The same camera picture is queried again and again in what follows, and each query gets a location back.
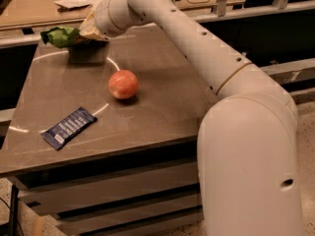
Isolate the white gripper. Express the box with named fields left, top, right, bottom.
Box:
left=79, top=0, right=148, bottom=41

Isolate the green rice chip bag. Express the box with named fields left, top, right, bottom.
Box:
left=40, top=27, right=91, bottom=48

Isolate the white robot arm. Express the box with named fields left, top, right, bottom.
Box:
left=80, top=0, right=304, bottom=236

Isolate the red apple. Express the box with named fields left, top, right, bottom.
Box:
left=108, top=70, right=139, bottom=99

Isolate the blue snack bar wrapper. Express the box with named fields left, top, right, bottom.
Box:
left=40, top=107, right=97, bottom=150

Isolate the grey drawer cabinet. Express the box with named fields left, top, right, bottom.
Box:
left=6, top=140, right=205, bottom=236

